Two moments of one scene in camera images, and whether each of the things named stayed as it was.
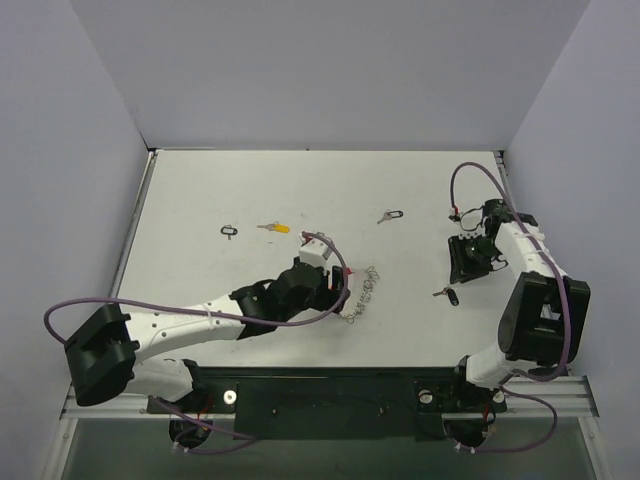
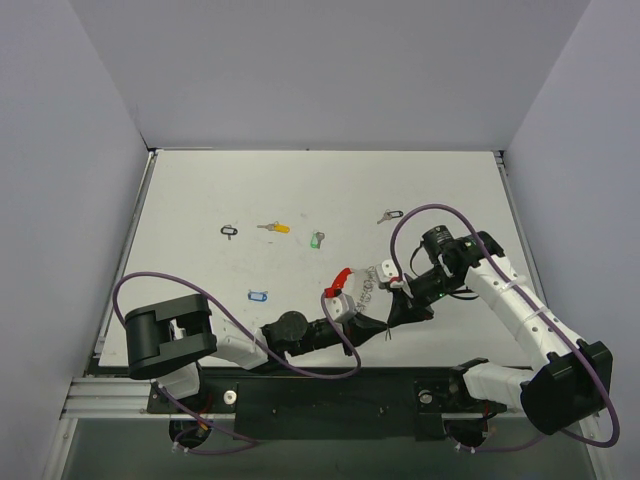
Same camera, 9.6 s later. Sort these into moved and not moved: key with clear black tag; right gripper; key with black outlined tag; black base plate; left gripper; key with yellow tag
Moved: right gripper; left gripper
Not moved: key with clear black tag; black base plate; key with yellow tag; key with black outlined tag
